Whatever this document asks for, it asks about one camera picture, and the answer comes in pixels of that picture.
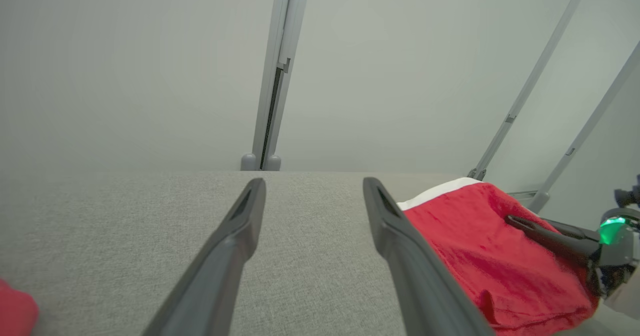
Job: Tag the red shorts white stripe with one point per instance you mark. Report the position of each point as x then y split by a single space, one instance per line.
490 266

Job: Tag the red jersey white sleeves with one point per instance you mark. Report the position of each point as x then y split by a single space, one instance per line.
15 311

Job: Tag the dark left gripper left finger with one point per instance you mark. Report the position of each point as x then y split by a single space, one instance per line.
215 286

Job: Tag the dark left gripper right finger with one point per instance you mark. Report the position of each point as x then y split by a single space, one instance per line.
425 296

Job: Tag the grey upright partition post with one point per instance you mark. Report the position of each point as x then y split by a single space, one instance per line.
265 101

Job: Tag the grey cylindrical post foot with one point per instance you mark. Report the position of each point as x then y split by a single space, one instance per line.
248 162
273 163

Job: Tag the grey slanted partition post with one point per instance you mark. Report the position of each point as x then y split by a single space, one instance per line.
532 76
604 102

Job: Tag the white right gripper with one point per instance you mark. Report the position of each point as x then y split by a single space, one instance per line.
622 251

